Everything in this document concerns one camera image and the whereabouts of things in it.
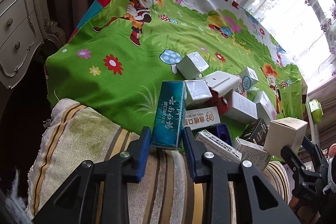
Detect white barcode box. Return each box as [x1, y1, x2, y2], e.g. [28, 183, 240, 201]
[232, 138, 271, 172]

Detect small white cube box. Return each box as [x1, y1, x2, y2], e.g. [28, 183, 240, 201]
[177, 52, 209, 80]

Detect green tissue pack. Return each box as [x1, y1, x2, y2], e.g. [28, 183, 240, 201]
[309, 99, 323, 124]

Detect black barcode box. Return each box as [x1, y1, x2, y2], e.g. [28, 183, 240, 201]
[240, 118, 268, 146]

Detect cream carved drawer cabinet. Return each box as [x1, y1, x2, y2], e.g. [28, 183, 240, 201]
[0, 0, 67, 90]

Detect medicine box green print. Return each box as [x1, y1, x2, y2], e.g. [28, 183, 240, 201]
[195, 130, 242, 163]

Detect beige saxophone box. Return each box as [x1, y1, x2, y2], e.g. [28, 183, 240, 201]
[264, 117, 308, 160]

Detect white grey rectangular box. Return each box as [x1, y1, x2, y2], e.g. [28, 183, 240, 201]
[224, 91, 258, 124]

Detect green cartoon tablecloth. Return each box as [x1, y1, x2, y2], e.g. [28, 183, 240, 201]
[46, 0, 303, 133]

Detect white box orange logo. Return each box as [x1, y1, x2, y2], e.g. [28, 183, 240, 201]
[185, 107, 221, 130]

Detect white pink splash box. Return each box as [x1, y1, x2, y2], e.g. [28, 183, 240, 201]
[254, 91, 277, 125]

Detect striped towel cushion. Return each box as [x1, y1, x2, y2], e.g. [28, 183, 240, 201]
[26, 98, 291, 224]

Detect blue pencil sharpener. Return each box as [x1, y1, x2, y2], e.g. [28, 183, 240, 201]
[209, 123, 232, 146]

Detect teal toothpaste box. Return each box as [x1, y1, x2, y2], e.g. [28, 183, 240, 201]
[151, 81, 187, 150]

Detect white box blue circle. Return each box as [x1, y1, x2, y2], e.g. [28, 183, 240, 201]
[239, 67, 259, 90]

